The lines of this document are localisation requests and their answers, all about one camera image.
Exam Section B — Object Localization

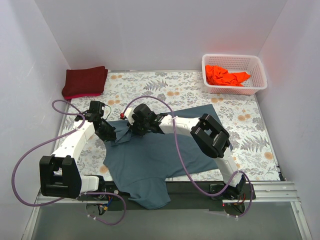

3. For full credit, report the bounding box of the grey blue t shirt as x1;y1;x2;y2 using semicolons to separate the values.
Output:
103;120;218;210

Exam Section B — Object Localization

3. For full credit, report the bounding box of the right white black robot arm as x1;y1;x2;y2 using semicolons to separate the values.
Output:
120;103;246;200

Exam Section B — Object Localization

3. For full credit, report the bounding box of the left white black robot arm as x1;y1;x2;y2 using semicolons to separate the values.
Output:
39;100;116;200

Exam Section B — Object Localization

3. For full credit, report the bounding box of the floral patterned table mat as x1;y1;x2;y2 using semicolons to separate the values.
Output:
49;70;280;182

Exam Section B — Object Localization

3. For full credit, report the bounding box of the folded dark red shirt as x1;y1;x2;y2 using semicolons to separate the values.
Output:
62;66;108;100

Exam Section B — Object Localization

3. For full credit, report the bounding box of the crumpled orange t shirt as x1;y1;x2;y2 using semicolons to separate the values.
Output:
205;65;251;87

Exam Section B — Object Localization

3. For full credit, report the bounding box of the white plastic mesh basket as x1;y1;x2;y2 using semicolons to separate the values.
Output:
201;54;268;96

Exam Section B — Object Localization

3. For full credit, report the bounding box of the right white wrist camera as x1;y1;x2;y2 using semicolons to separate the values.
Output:
120;107;135;125

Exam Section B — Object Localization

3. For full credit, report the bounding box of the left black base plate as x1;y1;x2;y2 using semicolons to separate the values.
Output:
77;184;130;201

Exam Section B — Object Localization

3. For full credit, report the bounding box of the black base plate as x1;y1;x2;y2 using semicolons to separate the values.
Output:
208;183;257;201
77;184;130;201

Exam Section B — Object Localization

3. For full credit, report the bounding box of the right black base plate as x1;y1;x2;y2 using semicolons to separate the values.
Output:
208;183;257;201

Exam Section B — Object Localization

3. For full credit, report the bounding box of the aluminium front rail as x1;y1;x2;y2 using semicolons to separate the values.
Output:
35;181;300;204

